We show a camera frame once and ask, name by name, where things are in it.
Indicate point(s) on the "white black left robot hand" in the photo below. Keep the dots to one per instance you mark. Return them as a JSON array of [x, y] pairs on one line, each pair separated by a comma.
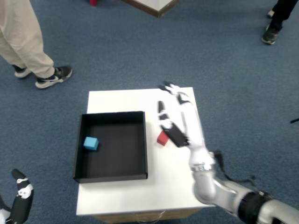
[[23, 198]]

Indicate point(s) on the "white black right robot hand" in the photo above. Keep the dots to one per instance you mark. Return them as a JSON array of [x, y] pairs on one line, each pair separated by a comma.
[[194, 130]]

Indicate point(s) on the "blue cube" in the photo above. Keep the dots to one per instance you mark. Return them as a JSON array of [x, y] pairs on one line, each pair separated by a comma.
[[90, 142]]

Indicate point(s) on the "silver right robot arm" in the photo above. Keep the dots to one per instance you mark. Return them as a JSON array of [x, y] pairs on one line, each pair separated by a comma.
[[210, 189]]

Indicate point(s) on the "red cube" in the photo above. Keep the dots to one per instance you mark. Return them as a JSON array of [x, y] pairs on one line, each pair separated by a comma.
[[161, 139]]

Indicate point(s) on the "black open box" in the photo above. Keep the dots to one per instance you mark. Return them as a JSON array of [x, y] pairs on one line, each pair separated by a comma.
[[121, 149]]

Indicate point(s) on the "white topped wooden table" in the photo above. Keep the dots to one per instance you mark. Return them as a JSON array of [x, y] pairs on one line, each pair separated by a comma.
[[116, 193]]

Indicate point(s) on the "black rod tip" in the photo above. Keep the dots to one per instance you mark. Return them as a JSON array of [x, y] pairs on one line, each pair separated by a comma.
[[294, 121]]

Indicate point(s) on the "black shoe with light sole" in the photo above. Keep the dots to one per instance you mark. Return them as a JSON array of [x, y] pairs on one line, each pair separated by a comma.
[[271, 35]]

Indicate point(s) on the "black white sneaker with swoosh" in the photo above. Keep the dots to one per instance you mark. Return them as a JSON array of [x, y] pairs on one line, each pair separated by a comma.
[[53, 78]]

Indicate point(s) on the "white board with wooden edge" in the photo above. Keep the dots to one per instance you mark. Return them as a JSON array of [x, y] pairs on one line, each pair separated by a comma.
[[158, 5]]

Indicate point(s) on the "dark shoe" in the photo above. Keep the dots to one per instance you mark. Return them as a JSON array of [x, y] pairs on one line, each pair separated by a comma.
[[270, 13]]

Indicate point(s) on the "black trouser leg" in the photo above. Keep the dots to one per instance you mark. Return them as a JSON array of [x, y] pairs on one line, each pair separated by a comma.
[[281, 11]]

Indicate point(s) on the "small red object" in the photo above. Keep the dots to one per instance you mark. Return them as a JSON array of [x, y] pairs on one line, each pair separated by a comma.
[[93, 2]]

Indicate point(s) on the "beige trousers of person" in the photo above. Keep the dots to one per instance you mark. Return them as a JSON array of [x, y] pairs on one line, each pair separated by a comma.
[[18, 35]]

